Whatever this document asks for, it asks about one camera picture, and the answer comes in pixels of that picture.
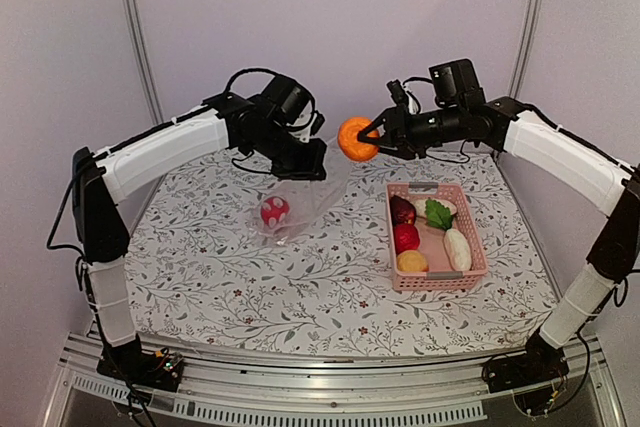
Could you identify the orange tangerine toy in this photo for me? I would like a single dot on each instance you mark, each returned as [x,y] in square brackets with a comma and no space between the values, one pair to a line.
[348,141]

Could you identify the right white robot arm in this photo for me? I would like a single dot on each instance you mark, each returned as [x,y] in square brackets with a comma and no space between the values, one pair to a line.
[520,130]

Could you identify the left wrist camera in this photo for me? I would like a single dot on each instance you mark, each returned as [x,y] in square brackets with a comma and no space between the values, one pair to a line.
[292,106]

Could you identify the clear zip top bag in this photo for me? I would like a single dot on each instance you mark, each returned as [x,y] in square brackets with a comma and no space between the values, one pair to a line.
[308,200]

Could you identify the front aluminium rail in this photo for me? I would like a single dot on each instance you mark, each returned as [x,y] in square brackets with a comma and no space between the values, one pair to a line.
[224,386]

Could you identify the white radish with green leaf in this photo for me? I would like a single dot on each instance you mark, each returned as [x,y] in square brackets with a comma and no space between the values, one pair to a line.
[438,213]

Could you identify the dark purple fruit toy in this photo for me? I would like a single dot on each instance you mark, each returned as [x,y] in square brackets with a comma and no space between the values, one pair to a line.
[402,211]

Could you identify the right aluminium frame post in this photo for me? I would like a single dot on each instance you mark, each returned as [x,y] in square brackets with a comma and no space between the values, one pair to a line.
[525,46]

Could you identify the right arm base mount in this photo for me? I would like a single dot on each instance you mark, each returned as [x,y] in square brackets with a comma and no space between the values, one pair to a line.
[535,383]

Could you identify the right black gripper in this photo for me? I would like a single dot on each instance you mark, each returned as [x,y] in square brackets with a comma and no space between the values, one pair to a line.
[396,135]

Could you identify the aluminium frame post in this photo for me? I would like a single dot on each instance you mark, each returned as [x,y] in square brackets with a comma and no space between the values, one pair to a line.
[135,28]
[525,46]

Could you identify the red mushroom toy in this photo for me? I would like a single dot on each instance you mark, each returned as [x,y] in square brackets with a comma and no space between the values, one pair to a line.
[274,211]

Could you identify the left aluminium frame post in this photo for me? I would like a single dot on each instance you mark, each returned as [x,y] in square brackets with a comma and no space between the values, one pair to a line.
[135,28]

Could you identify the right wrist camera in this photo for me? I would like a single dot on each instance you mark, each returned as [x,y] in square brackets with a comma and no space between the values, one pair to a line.
[455,83]

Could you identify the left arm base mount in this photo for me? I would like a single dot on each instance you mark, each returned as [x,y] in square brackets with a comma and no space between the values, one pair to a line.
[160,370]

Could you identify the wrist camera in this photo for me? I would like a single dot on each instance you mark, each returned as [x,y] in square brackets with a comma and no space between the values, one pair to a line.
[455,83]
[292,106]

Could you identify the red strawberry toy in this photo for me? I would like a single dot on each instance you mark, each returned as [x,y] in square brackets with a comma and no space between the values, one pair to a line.
[406,237]

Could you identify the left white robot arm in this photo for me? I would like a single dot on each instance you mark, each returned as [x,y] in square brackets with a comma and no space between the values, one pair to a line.
[259,124]

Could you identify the white radish toy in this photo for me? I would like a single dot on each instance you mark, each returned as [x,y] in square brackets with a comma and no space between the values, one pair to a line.
[458,250]

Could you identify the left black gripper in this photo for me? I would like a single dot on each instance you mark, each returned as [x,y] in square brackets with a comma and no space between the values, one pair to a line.
[313,166]

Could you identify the pink plastic basket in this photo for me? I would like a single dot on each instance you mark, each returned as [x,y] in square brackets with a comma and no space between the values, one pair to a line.
[440,276]

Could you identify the yellow peach toy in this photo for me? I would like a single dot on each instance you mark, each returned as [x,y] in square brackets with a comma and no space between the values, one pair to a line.
[412,261]

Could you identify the floral table mat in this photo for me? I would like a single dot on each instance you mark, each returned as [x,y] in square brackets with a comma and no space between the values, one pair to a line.
[196,271]

